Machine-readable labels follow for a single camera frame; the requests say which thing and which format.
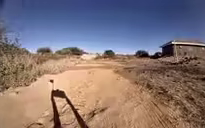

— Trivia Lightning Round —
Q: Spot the row of distant trees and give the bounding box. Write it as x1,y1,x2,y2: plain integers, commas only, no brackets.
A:
36,46,163,59

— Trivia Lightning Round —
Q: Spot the red dirt ground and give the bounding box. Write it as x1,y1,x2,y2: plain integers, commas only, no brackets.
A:
0,59,178,128

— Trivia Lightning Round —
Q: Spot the dry grass ground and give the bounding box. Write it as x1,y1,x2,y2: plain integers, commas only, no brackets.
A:
113,56,205,128

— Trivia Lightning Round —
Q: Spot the brick building with flat roof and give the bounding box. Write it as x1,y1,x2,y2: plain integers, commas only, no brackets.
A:
159,40,205,60

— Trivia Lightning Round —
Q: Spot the dry brown scrub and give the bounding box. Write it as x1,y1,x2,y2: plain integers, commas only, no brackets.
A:
0,20,74,96

